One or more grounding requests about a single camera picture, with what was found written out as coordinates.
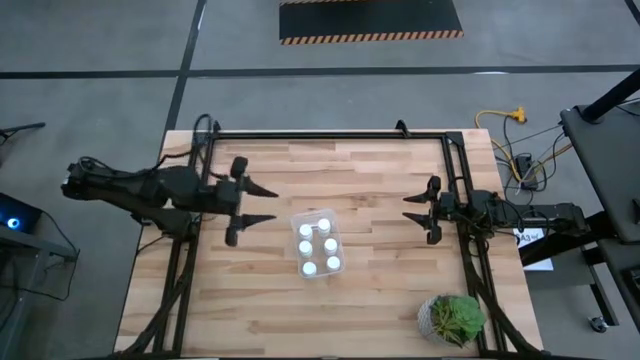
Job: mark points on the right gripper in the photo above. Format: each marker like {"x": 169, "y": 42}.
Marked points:
{"x": 436, "y": 210}

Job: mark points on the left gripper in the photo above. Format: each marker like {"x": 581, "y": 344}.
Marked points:
{"x": 227, "y": 197}

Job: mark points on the white pill bottle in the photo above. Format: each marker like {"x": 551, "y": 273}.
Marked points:
{"x": 324, "y": 226}
{"x": 305, "y": 248}
{"x": 330, "y": 246}
{"x": 309, "y": 268}
{"x": 333, "y": 263}
{"x": 305, "y": 231}

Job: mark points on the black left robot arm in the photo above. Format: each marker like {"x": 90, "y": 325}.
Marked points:
{"x": 150, "y": 187}

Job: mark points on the clear plastic basket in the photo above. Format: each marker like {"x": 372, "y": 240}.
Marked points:
{"x": 295, "y": 252}

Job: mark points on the small black power brick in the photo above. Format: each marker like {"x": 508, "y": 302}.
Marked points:
{"x": 530, "y": 185}

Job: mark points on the black power strip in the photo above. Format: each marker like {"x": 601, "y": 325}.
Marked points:
{"x": 524, "y": 163}

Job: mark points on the potted green succulent plant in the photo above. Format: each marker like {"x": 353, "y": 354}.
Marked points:
{"x": 457, "y": 320}

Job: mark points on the white paper sheet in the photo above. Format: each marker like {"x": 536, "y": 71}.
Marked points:
{"x": 537, "y": 262}

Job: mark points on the black cart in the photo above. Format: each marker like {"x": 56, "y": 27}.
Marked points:
{"x": 607, "y": 165}

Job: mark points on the black stand base bars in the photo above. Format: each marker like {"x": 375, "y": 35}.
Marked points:
{"x": 597, "y": 287}

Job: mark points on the black mat with hazard stripes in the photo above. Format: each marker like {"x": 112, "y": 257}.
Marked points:
{"x": 370, "y": 17}

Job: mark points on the black caster wheel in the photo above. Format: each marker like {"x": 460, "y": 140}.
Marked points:
{"x": 598, "y": 324}

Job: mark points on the black pole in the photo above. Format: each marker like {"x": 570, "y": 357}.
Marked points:
{"x": 612, "y": 97}

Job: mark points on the black box with blue light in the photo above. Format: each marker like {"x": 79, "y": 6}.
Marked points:
{"x": 15, "y": 217}

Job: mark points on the grey metal side table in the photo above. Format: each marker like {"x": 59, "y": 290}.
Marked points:
{"x": 30, "y": 290}

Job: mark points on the black tripod leg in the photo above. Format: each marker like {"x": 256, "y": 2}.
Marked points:
{"x": 22, "y": 130}

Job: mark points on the black metal table frame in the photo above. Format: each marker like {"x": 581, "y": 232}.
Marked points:
{"x": 325, "y": 135}

